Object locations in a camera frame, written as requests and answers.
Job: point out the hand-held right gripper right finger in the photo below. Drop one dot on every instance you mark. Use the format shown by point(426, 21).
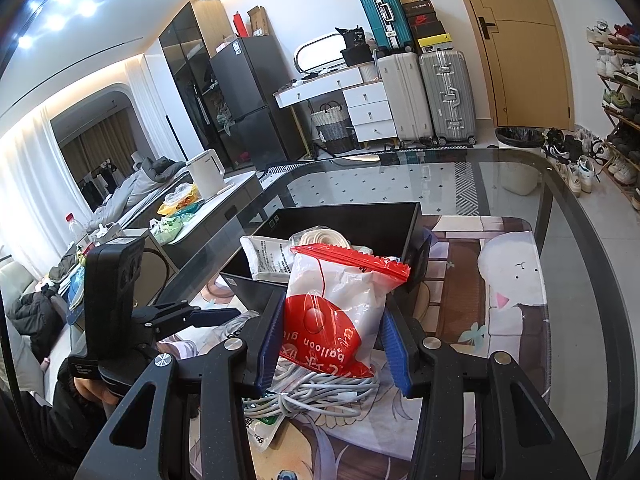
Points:
point(395, 355)

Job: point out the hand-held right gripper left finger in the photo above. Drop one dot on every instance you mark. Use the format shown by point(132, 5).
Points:
point(270, 355)

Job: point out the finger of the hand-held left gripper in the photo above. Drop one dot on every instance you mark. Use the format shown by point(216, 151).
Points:
point(215, 316)

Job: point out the red white balloon packet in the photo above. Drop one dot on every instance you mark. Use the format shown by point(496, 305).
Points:
point(325, 320)

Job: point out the black storage box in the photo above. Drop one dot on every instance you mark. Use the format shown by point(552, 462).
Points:
point(350, 220)

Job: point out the person's left forearm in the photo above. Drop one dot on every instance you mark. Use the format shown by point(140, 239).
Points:
point(75, 440)

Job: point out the person's left hand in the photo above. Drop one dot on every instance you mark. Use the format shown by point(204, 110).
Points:
point(90, 395)

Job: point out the black jacket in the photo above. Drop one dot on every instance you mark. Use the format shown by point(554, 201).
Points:
point(37, 320)

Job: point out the water bottle red label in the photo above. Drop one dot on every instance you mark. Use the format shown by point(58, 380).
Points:
point(76, 232)

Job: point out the green white packet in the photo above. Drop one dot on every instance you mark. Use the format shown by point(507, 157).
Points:
point(265, 435)

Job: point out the green plastic bag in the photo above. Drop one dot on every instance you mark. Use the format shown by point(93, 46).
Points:
point(170, 227)

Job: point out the anime printed mat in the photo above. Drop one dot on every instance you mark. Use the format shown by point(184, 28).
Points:
point(500, 310)

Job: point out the yellow snack bag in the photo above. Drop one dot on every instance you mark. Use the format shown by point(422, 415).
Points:
point(177, 200)

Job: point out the grey coffee table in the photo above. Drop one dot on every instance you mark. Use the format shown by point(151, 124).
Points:
point(235, 195)

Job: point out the grey padded jacket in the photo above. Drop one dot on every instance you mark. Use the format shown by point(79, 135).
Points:
point(145, 180)

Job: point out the white electric kettle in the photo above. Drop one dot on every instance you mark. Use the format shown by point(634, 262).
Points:
point(207, 175)

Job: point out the white sheer curtain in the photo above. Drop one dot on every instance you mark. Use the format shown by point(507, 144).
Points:
point(25, 185)

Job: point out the brown curtain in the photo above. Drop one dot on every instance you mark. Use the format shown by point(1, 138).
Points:
point(100, 145)

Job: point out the woven basket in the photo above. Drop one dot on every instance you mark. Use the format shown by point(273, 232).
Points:
point(332, 127)

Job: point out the white trash bin black liner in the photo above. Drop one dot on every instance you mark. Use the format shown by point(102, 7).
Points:
point(520, 165)

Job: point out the dark grey refrigerator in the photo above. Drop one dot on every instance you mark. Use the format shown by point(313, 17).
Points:
point(250, 85)

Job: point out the dark glass cabinet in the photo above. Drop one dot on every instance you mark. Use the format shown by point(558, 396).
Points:
point(185, 70)

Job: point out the white dressing table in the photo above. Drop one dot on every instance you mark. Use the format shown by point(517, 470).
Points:
point(370, 110)

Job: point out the white suitcase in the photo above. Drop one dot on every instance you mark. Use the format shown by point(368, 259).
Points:
point(405, 95)

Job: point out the silver suitcase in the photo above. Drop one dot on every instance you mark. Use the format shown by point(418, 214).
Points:
point(447, 95)

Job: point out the row of sneakers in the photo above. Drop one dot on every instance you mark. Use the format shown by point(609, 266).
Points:
point(575, 160)

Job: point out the white box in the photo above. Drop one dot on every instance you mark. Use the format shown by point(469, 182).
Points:
point(227, 45)

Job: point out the oval mirror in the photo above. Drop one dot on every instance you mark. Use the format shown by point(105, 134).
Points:
point(320, 52)

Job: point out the black bag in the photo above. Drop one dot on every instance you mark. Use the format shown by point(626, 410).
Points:
point(355, 45)

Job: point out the black yellow shoe box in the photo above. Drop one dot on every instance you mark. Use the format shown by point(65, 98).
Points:
point(430, 37)

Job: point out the wooden door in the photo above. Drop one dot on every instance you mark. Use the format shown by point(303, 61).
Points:
point(525, 60)

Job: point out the wooden shoe rack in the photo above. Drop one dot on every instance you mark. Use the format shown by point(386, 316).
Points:
point(625, 120)

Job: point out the black red shoe box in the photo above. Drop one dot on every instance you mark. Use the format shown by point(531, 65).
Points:
point(425, 20)

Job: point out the teal suitcase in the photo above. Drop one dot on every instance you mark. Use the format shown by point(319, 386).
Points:
point(385, 15)

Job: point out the plain black shoe box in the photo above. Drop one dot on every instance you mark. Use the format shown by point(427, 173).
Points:
point(420, 8)

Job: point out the shoe rack with shoes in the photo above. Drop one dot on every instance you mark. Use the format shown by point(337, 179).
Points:
point(617, 65)

